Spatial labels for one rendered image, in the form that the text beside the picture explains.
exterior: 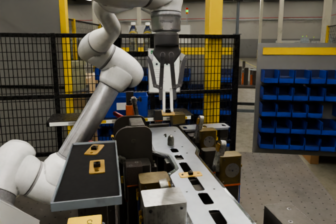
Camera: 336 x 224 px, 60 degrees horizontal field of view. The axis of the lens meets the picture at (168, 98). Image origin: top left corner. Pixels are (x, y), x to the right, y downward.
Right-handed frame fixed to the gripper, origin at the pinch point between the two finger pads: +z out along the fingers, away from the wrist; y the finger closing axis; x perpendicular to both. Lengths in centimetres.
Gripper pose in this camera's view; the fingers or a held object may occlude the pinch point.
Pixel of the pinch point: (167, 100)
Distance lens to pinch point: 89.9
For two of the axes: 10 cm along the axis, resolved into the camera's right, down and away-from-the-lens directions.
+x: -0.5, -1.3, 9.9
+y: 10.0, -0.3, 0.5
